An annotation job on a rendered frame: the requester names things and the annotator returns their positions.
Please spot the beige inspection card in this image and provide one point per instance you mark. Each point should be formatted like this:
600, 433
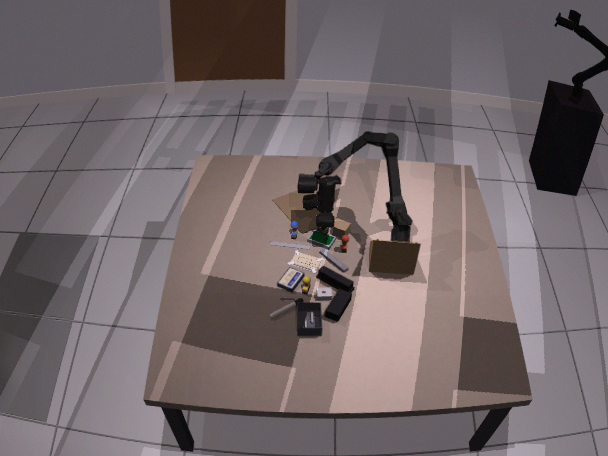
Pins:
306, 262

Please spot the white cylinder with black end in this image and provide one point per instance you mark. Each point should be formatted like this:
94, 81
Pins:
288, 307

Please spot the brown fail stamp with red knob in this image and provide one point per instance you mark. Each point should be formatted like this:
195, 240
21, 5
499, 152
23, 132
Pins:
345, 240

